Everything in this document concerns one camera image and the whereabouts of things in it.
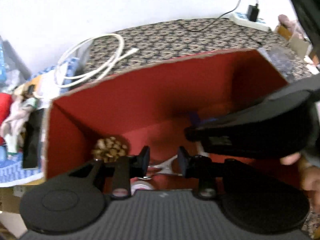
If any pile of clothes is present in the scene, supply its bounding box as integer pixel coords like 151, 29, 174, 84
0, 57, 81, 188

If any white coiled cable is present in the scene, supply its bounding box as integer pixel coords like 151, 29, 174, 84
53, 33, 138, 89

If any person's right hand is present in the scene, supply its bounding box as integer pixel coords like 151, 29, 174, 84
279, 152, 320, 194

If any pink plush toy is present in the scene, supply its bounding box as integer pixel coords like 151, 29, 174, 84
278, 14, 298, 31

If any red plush toy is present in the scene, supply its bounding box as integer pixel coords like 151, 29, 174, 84
0, 92, 13, 131

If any brown pine cone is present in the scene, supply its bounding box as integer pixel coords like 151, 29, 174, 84
91, 136, 131, 163

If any dark blurred object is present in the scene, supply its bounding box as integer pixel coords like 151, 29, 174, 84
286, 0, 320, 46

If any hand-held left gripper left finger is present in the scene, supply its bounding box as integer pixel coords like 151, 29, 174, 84
66, 146, 151, 198

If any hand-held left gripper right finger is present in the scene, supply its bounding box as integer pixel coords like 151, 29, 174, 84
177, 146, 253, 200

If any white power strip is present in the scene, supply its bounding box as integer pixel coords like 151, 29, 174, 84
229, 12, 272, 32

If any black flat tablet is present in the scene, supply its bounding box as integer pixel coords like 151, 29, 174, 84
22, 109, 45, 170

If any black charger plug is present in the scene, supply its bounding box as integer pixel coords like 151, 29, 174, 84
247, 3, 261, 23

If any silver metal clip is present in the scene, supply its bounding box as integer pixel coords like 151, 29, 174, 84
147, 154, 183, 176

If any clear plastic container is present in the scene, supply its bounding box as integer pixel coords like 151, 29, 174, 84
267, 46, 296, 81

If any white cloth pile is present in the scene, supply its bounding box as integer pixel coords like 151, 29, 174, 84
0, 97, 38, 153

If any small brown paper box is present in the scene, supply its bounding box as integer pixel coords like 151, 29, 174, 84
276, 23, 313, 58

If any black charger cable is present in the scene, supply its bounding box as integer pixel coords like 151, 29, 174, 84
179, 0, 258, 33

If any red cardboard box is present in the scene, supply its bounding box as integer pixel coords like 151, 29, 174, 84
42, 48, 305, 196

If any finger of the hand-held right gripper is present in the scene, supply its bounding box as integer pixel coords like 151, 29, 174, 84
184, 109, 251, 156

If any clear tape roll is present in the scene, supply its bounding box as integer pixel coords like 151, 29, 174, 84
131, 178, 153, 196

